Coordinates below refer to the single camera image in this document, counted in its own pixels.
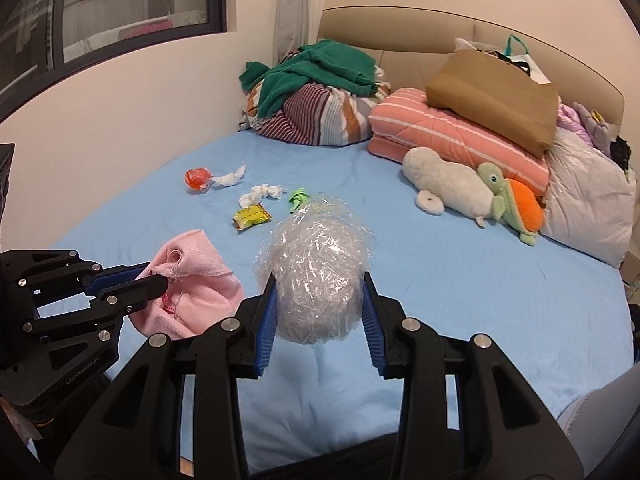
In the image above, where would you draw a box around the orange wrapper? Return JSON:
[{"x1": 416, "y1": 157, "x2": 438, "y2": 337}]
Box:
[{"x1": 184, "y1": 167, "x2": 213, "y2": 193}]

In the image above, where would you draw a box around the green wrapper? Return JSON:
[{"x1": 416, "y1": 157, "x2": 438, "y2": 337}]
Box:
[{"x1": 288, "y1": 187, "x2": 311, "y2": 216}]

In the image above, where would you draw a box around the beige padded headboard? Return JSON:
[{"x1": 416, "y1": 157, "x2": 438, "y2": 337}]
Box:
[{"x1": 317, "y1": 6, "x2": 626, "y2": 126}]

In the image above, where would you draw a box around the white grey pillow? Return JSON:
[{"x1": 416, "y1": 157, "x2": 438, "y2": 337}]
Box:
[{"x1": 540, "y1": 127, "x2": 637, "y2": 268}]

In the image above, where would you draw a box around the brown paper bag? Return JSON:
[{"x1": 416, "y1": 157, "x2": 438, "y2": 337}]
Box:
[{"x1": 425, "y1": 49, "x2": 560, "y2": 158}]

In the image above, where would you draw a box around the white green-handled plastic bag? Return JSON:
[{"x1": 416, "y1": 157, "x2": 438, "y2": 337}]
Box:
[{"x1": 454, "y1": 35, "x2": 551, "y2": 86}]

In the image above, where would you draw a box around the green orange turtle plush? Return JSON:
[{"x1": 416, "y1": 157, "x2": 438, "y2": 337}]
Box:
[{"x1": 476, "y1": 162, "x2": 546, "y2": 248}]

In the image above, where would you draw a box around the green towel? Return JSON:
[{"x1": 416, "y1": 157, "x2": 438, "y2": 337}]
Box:
[{"x1": 238, "y1": 40, "x2": 378, "y2": 118}]

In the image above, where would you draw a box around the pink cloth pouch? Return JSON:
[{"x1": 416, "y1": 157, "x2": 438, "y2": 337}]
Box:
[{"x1": 131, "y1": 229, "x2": 246, "y2": 341}]

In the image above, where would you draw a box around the pale grey rounded object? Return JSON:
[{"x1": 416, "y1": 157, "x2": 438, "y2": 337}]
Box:
[{"x1": 555, "y1": 370, "x2": 640, "y2": 480}]

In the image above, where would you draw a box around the grey curtain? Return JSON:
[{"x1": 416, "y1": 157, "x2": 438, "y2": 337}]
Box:
[{"x1": 272, "y1": 0, "x2": 328, "y2": 58}]

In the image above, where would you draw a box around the lilac cloth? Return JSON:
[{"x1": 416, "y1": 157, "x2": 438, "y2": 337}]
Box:
[{"x1": 557, "y1": 101, "x2": 623, "y2": 158}]

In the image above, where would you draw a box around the striped duvet bundle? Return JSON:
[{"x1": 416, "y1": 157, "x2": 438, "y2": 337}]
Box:
[{"x1": 237, "y1": 50, "x2": 392, "y2": 147}]

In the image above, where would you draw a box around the small black item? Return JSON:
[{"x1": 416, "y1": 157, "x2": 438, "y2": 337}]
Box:
[{"x1": 611, "y1": 136, "x2": 636, "y2": 171}]

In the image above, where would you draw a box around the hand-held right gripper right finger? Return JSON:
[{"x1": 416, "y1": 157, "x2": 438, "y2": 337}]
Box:
[{"x1": 362, "y1": 271, "x2": 586, "y2": 480}]

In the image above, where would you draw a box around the white plush toy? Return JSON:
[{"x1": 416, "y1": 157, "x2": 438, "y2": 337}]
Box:
[{"x1": 402, "y1": 146, "x2": 496, "y2": 228}]

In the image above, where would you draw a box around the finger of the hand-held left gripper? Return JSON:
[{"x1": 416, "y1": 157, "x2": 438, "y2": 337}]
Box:
[
  {"x1": 22, "y1": 272, "x2": 169, "y2": 343},
  {"x1": 6, "y1": 248, "x2": 153, "y2": 307}
]

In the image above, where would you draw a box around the blue bed sheet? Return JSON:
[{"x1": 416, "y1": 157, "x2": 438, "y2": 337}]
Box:
[{"x1": 50, "y1": 130, "x2": 633, "y2": 476}]

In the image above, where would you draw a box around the pink striped folded blanket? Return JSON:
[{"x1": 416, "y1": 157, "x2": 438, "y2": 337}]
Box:
[{"x1": 367, "y1": 87, "x2": 551, "y2": 198}]

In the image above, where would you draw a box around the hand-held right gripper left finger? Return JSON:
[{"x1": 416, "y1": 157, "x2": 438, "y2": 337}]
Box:
[{"x1": 52, "y1": 274, "x2": 278, "y2": 480}]

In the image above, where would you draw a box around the clear plastic ball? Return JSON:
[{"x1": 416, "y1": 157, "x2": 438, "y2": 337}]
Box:
[{"x1": 256, "y1": 192, "x2": 377, "y2": 346}]

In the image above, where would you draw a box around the yellow snack wrapper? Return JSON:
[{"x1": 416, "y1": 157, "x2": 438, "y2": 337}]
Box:
[{"x1": 231, "y1": 203, "x2": 272, "y2": 232}]

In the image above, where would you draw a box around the white tissue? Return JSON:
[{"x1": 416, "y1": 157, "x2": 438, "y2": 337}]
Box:
[
  {"x1": 212, "y1": 161, "x2": 247, "y2": 187},
  {"x1": 238, "y1": 183, "x2": 287, "y2": 208}
]

